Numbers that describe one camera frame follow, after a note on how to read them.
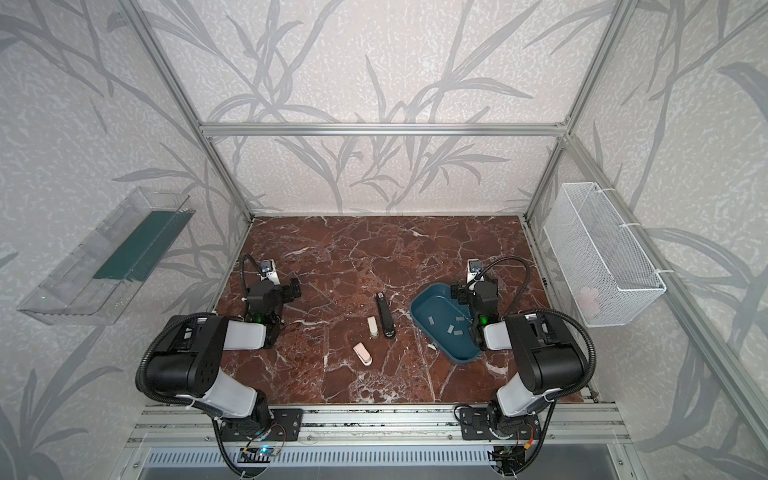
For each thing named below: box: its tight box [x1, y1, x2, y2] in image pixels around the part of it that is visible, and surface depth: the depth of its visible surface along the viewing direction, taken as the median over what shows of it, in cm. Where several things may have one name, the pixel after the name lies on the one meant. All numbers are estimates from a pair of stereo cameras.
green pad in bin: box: [93, 210, 196, 282], surface depth 70 cm
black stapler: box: [376, 292, 396, 339], surface depth 90 cm
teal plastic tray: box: [409, 283, 481, 363], surface depth 93 cm
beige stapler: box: [367, 316, 379, 339], surface depth 90 cm
